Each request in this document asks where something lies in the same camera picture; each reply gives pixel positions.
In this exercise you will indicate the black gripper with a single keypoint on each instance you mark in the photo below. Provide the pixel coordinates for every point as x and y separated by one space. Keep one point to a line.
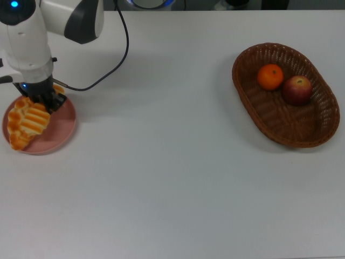
35 89

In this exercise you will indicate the striped bread roll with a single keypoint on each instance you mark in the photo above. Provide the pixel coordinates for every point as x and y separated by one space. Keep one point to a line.
35 120

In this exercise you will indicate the braided bread loaf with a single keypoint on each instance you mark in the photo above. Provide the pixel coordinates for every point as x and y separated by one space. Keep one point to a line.
14 124

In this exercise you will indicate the orange mandarin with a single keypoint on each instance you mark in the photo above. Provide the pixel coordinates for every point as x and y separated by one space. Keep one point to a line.
270 76

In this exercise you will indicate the red apple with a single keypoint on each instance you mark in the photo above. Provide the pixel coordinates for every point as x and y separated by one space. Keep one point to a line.
297 91

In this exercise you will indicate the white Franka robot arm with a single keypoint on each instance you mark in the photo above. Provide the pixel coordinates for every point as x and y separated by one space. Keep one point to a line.
25 40

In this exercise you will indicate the pink plate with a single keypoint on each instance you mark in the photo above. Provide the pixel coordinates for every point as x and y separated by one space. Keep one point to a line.
56 126

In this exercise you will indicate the brown woven basket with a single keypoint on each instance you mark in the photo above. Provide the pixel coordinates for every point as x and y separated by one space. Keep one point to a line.
283 124

